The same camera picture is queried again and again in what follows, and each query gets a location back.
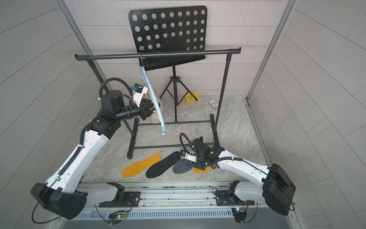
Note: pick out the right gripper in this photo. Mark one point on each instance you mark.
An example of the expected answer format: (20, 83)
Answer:
(200, 167)

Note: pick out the light blue clip hanger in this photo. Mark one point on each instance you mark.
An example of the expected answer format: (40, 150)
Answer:
(147, 82)

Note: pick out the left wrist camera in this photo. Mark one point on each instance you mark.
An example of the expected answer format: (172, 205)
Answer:
(138, 92)

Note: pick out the grey dark-edged insole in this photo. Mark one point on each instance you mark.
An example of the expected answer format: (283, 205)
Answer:
(182, 166)

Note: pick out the black music stand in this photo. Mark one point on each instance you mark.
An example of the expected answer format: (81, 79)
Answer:
(169, 30)

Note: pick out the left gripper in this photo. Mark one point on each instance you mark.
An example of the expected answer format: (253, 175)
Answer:
(144, 108)

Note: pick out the yellow insole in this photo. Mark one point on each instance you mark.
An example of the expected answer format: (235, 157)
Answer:
(136, 168)

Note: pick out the black clothes rack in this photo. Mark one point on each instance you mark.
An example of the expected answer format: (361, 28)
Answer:
(136, 124)

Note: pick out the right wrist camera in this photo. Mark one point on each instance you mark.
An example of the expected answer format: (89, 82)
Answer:
(188, 156)

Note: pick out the white black insole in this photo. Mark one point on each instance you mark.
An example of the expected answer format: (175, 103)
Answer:
(162, 166)

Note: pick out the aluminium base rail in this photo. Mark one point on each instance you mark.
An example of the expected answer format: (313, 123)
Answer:
(187, 193)

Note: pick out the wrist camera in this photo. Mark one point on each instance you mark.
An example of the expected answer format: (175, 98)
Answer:
(188, 156)
(138, 92)

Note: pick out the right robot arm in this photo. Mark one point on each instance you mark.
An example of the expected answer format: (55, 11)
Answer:
(274, 186)

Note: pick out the circuit board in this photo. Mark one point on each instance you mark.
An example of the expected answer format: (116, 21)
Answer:
(116, 217)
(239, 215)

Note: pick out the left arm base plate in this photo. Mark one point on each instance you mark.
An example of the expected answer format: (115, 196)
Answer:
(130, 199)

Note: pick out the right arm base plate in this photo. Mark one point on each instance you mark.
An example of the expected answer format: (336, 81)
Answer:
(224, 199)

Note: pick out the left circuit board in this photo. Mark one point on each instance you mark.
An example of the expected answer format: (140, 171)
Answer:
(116, 217)

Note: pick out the right circuit board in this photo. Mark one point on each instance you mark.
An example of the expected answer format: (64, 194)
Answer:
(239, 215)

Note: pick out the grey yellow-edged insole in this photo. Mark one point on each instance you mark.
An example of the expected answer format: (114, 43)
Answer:
(200, 171)

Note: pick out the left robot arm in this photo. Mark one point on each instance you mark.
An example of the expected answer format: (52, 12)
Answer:
(117, 106)

